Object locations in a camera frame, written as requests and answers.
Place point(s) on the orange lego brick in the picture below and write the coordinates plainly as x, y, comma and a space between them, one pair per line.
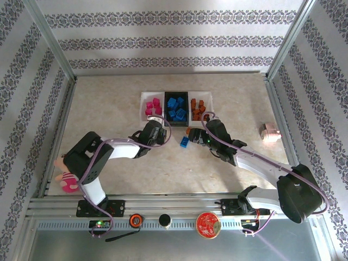
202, 108
196, 117
205, 117
201, 102
187, 130
194, 110
193, 102

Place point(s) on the pink lego brick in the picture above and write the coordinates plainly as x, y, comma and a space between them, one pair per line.
149, 111
155, 101
149, 105
158, 110

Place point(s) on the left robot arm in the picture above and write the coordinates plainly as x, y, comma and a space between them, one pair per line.
89, 160

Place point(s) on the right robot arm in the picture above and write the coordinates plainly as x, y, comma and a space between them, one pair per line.
261, 167

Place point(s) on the black plastic bin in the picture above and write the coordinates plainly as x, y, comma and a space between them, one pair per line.
176, 123

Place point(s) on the white plastic bin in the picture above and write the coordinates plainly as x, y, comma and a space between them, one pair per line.
143, 114
210, 103

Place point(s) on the small pink white toy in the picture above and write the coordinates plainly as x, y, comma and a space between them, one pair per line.
269, 132

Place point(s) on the black round knob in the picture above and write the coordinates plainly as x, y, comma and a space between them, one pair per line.
164, 219

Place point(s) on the red gold round tin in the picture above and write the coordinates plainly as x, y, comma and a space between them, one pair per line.
208, 225

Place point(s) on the orange black tape measure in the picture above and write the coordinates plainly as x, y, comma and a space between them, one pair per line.
136, 220

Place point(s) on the plush doll pink striped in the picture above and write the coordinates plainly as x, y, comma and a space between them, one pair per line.
68, 185

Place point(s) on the circuit board green light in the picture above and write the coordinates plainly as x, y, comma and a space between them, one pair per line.
99, 224

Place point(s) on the grey metal panel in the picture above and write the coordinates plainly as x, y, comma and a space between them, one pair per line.
176, 247

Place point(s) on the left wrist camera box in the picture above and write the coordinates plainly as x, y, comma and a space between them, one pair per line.
155, 120

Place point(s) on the thin metal rail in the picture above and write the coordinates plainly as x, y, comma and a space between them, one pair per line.
163, 73

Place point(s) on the wide aluminium extrusion rail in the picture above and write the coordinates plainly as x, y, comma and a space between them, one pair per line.
176, 204

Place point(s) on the aluminium side rail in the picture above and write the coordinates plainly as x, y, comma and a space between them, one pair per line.
59, 130
278, 108

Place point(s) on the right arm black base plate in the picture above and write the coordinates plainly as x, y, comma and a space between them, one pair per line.
227, 208

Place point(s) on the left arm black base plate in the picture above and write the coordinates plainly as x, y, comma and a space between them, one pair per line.
119, 208

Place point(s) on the aluminium frame post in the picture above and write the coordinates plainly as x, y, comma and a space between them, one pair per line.
288, 40
52, 40

